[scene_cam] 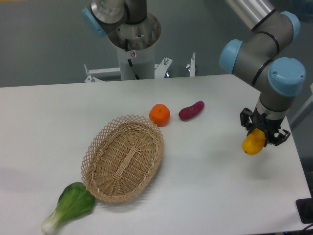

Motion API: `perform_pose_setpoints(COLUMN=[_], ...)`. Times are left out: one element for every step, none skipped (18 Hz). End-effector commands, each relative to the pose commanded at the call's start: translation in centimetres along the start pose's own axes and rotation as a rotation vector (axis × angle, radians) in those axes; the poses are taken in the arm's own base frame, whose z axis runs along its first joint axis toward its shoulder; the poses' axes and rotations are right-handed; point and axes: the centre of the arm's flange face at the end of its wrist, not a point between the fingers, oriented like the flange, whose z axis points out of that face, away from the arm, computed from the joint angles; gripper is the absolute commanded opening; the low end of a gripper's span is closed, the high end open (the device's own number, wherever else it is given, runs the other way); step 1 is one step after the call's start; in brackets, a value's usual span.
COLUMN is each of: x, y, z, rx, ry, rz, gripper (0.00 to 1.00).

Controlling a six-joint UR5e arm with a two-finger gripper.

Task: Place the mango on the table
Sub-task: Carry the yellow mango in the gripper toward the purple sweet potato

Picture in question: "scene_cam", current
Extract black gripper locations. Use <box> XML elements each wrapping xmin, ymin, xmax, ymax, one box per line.
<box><xmin>240</xmin><ymin>108</ymin><xmax>291</xmax><ymax>147</ymax></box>

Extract yellow mango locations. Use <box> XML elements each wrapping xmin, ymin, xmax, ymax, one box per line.
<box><xmin>242</xmin><ymin>128</ymin><xmax>266</xmax><ymax>155</ymax></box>

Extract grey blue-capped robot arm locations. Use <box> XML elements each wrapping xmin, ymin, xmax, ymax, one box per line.
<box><xmin>82</xmin><ymin>0</ymin><xmax>306</xmax><ymax>146</ymax></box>

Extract purple sweet potato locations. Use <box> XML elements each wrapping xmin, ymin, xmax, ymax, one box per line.
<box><xmin>179</xmin><ymin>101</ymin><xmax>205</xmax><ymax>121</ymax></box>

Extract black device at table edge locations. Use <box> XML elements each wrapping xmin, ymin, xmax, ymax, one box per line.
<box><xmin>295</xmin><ymin>198</ymin><xmax>313</xmax><ymax>224</ymax></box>

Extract orange fruit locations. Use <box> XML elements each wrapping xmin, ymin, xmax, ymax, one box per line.
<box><xmin>149</xmin><ymin>104</ymin><xmax>171</xmax><ymax>127</ymax></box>

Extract woven wicker basket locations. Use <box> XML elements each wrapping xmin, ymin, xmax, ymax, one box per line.
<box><xmin>81</xmin><ymin>115</ymin><xmax>165</xmax><ymax>203</ymax></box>

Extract green bok choy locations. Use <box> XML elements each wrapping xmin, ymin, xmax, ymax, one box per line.
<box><xmin>41</xmin><ymin>182</ymin><xmax>95</xmax><ymax>235</ymax></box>

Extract white frame at right edge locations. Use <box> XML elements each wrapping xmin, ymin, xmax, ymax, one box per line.
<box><xmin>289</xmin><ymin>84</ymin><xmax>313</xmax><ymax>131</ymax></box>

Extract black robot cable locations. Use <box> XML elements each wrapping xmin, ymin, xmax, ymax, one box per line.
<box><xmin>124</xmin><ymin>38</ymin><xmax>141</xmax><ymax>80</ymax></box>

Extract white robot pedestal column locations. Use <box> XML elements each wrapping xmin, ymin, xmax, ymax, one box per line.
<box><xmin>116</xmin><ymin>46</ymin><xmax>155</xmax><ymax>80</ymax></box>

